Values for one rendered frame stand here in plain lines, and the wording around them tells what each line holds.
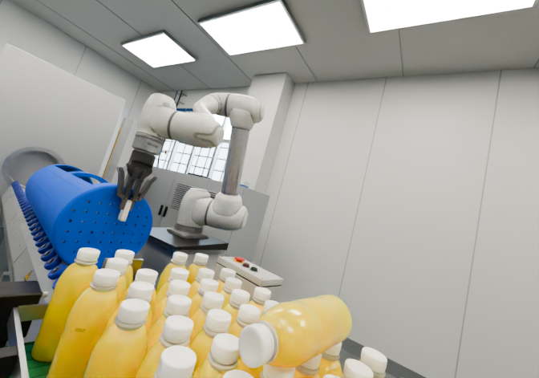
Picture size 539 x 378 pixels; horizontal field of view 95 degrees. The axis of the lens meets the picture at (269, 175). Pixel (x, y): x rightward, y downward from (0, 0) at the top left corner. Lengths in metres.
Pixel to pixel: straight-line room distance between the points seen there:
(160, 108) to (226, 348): 0.74
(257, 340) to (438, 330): 3.02
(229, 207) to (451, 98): 2.97
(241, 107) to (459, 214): 2.57
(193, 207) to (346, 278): 2.30
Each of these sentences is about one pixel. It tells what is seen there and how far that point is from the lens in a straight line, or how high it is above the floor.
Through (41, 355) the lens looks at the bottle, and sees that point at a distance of 0.72.
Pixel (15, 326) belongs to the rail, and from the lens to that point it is 0.67.
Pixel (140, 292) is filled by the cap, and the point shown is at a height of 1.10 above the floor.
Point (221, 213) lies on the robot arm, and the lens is 1.39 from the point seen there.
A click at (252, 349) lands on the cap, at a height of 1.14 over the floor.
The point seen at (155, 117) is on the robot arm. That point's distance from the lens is 0.92.
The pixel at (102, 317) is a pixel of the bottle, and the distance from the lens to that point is 0.55.
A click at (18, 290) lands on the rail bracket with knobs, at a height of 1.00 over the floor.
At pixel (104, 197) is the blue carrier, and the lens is 0.96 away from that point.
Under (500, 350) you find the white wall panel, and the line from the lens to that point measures 3.33.
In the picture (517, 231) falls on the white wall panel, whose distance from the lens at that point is 3.30.
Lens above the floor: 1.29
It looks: 8 degrees up
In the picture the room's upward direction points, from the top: 15 degrees clockwise
